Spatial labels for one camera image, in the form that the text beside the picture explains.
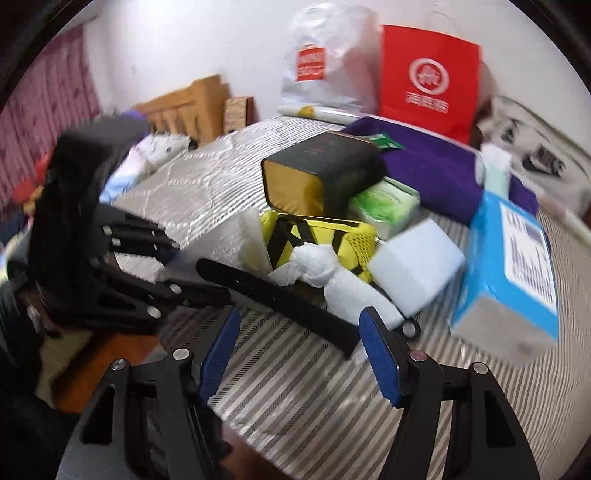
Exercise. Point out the pink and white bedding bundle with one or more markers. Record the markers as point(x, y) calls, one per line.
point(124, 175)

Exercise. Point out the small green packet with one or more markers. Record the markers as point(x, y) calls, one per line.
point(383, 142)

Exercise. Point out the grey sports bag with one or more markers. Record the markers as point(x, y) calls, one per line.
point(531, 129)

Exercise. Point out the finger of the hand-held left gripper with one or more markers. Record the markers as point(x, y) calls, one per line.
point(138, 295)
point(138, 240)

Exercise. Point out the white printed pillow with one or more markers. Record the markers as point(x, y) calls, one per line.
point(161, 147)

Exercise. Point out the wooden headboard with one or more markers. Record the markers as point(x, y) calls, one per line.
point(198, 101)

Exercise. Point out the dark green gold box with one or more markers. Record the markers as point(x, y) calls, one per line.
point(323, 161)

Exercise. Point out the purple towel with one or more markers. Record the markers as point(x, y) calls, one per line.
point(429, 170)

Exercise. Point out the purple cloth bundle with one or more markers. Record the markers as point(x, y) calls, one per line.
point(136, 115)

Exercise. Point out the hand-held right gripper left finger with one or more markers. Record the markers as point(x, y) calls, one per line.
point(220, 355)

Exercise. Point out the black belt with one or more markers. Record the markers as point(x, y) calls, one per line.
point(277, 300)

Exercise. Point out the grey striped mattress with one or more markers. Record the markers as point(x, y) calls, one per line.
point(300, 406)

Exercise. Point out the white roll with pink print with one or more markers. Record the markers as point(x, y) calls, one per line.
point(561, 212)

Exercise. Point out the olive green cloth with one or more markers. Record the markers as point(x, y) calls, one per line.
point(64, 355)

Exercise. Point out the white plastic shopping bag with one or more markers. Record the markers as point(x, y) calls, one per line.
point(332, 69)

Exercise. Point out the blue cardboard box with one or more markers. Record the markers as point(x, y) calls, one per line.
point(485, 286)

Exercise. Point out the red striped curtain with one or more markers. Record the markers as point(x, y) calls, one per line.
point(46, 101)

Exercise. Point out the white rolled poster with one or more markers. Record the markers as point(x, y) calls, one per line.
point(318, 113)

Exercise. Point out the white crumpled cloth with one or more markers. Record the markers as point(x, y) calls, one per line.
point(341, 286)

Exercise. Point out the red paper bag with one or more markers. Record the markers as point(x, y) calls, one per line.
point(401, 46)

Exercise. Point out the brown speckled board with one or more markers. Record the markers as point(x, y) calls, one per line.
point(238, 115)

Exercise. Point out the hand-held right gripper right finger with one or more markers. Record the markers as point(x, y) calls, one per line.
point(379, 355)

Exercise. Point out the green tissue pack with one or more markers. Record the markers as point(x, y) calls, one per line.
point(383, 207)

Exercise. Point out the white sponge block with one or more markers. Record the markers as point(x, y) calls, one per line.
point(415, 263)

